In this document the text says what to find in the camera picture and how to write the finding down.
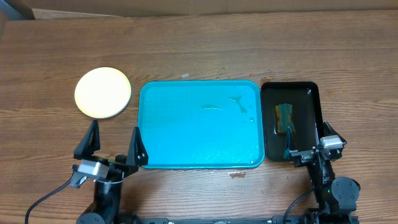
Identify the black rectangular water tray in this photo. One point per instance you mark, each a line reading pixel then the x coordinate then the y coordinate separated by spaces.
pixel 306 116

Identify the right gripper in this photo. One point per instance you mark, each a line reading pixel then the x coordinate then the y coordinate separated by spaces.
pixel 310 152

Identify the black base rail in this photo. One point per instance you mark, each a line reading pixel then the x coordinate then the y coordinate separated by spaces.
pixel 278 219

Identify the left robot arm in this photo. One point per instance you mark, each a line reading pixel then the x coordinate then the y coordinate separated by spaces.
pixel 106 203

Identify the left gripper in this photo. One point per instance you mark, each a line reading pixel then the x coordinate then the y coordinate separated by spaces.
pixel 124 165

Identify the yellow green sponge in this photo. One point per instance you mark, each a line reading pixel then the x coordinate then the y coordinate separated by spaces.
pixel 283 115

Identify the yellow plate with stain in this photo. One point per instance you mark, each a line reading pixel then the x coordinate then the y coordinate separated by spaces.
pixel 102 92

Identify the teal plastic tray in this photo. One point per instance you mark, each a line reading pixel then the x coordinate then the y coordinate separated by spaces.
pixel 203 124

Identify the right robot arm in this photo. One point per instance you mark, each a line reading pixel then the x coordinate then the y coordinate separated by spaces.
pixel 335 196

